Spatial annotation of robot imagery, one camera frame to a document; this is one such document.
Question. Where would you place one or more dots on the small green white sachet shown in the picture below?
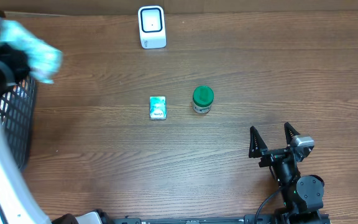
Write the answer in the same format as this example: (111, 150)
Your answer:
(158, 108)

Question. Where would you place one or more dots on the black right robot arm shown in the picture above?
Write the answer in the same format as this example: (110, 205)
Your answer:
(302, 195)

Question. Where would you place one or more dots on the teal snack packet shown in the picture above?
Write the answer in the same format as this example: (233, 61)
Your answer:
(43, 59)

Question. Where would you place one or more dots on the grey plastic mesh basket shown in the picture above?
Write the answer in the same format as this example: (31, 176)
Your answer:
(16, 114)

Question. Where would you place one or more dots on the green lid seasoning jar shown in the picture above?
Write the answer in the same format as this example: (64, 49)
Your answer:
(202, 99)

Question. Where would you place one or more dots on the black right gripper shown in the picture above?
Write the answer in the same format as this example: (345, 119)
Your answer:
(259, 150)

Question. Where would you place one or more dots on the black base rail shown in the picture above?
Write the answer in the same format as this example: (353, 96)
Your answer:
(246, 219)

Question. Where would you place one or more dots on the white barcode scanner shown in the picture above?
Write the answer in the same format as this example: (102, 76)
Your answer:
(152, 27)

